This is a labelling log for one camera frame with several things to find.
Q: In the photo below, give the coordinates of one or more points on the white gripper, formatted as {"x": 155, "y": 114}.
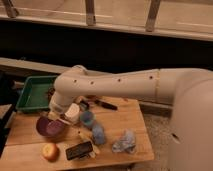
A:
{"x": 58, "y": 107}

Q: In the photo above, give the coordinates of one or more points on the silver fork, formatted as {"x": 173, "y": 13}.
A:
{"x": 64, "y": 121}

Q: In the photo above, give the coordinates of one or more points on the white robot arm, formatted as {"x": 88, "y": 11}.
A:
{"x": 188, "y": 90}

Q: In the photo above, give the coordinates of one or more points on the purple bowl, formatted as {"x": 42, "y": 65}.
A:
{"x": 49, "y": 128}

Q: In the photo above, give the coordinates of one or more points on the white cup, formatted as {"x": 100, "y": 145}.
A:
{"x": 73, "y": 113}

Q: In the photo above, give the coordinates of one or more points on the dark grape bunch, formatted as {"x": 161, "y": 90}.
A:
{"x": 50, "y": 93}

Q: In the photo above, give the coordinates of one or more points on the green plastic tray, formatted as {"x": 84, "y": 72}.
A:
{"x": 34, "y": 95}

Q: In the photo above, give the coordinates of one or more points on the small dark can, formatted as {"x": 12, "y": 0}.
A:
{"x": 84, "y": 106}

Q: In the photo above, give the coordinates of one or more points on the blue cup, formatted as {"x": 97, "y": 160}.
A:
{"x": 87, "y": 119}

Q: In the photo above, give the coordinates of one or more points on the red yellow apple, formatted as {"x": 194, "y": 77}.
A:
{"x": 50, "y": 151}

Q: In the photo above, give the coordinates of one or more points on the wooden stick tool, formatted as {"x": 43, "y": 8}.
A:
{"x": 85, "y": 138}

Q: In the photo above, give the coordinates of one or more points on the black rectangular block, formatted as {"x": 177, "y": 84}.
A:
{"x": 79, "y": 150}

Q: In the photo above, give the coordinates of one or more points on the blue sponge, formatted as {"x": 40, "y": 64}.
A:
{"x": 98, "y": 134}

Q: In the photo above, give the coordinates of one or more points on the wooden table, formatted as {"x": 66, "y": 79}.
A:
{"x": 23, "y": 150}

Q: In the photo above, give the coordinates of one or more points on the crumpled blue white cloth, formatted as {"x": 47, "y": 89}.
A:
{"x": 126, "y": 143}

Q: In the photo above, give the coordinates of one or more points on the black handled knife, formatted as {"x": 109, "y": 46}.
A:
{"x": 103, "y": 104}

